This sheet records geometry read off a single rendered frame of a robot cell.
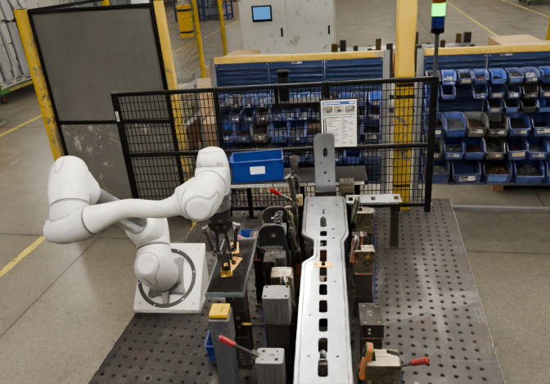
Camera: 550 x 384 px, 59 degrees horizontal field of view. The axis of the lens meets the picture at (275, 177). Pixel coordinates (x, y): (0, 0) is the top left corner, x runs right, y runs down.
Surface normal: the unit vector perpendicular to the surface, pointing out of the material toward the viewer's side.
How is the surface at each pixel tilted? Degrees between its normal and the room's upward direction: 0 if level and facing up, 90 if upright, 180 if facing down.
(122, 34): 89
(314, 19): 90
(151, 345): 0
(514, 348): 0
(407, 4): 90
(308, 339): 0
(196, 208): 87
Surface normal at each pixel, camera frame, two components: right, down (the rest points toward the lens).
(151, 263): -0.11, -0.30
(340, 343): -0.07, -0.91
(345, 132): -0.09, 0.41
